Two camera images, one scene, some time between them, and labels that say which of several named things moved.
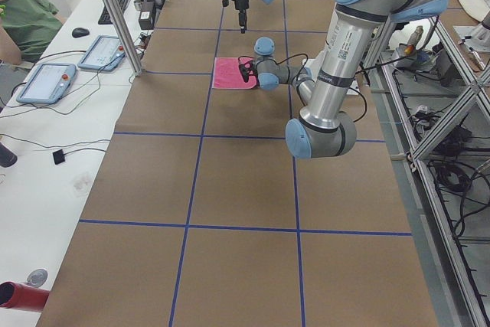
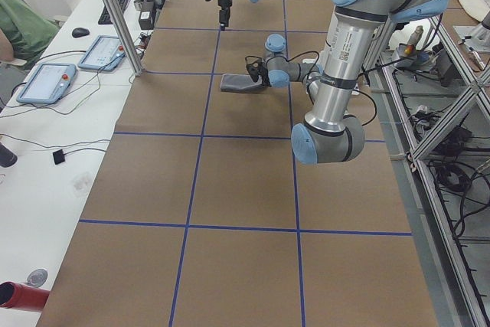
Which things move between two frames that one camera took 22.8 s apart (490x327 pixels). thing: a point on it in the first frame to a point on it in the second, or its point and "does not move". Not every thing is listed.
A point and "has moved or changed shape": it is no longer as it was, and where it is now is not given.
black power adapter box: (147, 14) does not move
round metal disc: (37, 277) does not move
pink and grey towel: (227, 73) has moved or changed shape
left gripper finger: (244, 70) to (253, 69)
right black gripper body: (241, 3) to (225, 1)
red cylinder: (14, 295) does not move
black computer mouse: (80, 32) does not move
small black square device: (59, 157) does not move
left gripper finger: (245, 73) to (266, 81)
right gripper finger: (243, 21) to (224, 15)
